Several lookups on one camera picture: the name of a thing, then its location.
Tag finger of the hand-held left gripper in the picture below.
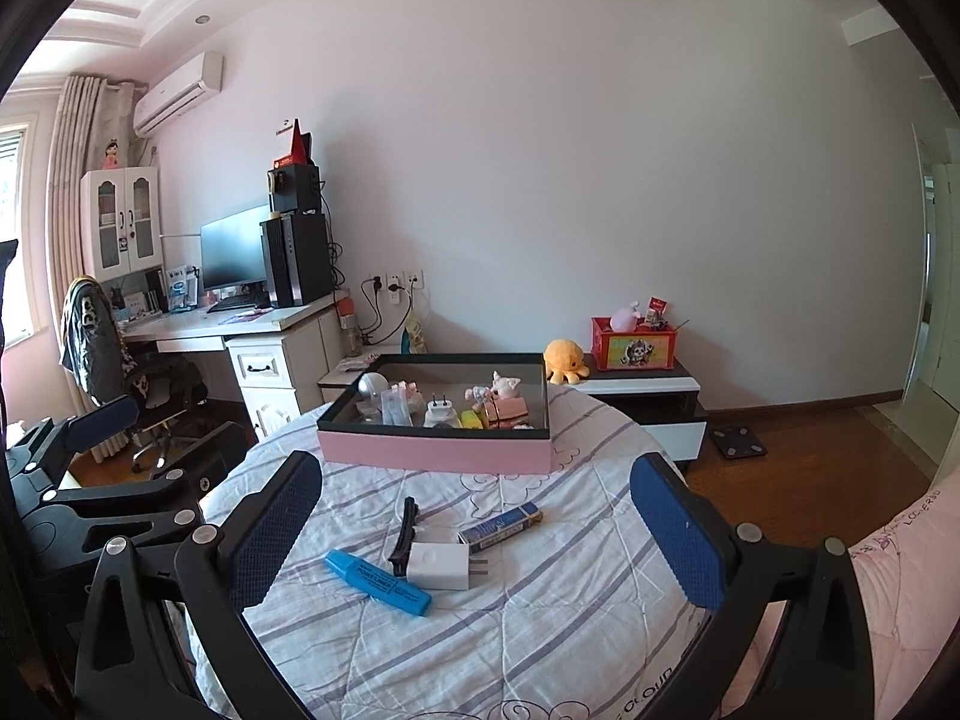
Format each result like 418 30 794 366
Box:
22 420 252 565
4 394 143 497

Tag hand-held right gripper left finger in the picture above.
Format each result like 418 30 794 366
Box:
73 450 323 720

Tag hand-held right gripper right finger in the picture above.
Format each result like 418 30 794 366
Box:
628 452 875 720

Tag clear plastic box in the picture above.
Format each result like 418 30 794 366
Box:
379 382 422 427

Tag pink box with dark rim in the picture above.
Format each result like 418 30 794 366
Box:
316 352 554 476

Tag pink building block figure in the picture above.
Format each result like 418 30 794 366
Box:
480 390 530 430

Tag black office chair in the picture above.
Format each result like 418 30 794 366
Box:
60 276 211 473

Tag dark printed jacket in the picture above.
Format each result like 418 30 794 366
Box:
60 276 128 398

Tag black floor scale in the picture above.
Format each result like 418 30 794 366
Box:
709 427 770 460

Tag blue highlighter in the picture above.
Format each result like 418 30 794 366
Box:
324 549 434 616

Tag black and white nightstand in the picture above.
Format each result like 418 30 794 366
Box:
547 356 707 466

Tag black hair clip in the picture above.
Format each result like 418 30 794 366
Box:
388 496 421 575

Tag blue and white carton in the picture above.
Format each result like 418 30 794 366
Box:
166 264 197 310

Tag white charger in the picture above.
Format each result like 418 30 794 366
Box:
405 540 492 592

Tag small blue box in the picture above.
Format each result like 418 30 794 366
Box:
457 506 543 547

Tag red storage box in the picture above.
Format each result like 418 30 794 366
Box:
591 315 680 372

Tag white hutch cabinet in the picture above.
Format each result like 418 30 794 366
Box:
80 165 164 282

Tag white desk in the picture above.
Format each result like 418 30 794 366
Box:
112 289 353 443

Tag yellow octopus plush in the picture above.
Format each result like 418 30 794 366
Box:
542 339 590 385

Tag black monitor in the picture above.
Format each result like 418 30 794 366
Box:
200 204 271 293

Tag window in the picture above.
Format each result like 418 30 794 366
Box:
0 127 27 338

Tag pink quilt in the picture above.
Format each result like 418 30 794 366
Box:
712 484 960 720

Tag black computer tower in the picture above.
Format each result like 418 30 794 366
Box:
260 211 335 308

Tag black speaker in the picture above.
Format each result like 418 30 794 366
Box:
266 163 323 215

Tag white air conditioner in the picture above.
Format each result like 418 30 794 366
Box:
133 51 224 140

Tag red cardboard box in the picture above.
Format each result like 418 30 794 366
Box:
272 118 314 170

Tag black power cables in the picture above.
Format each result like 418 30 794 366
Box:
358 277 419 350

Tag white door frame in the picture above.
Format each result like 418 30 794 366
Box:
904 120 960 481

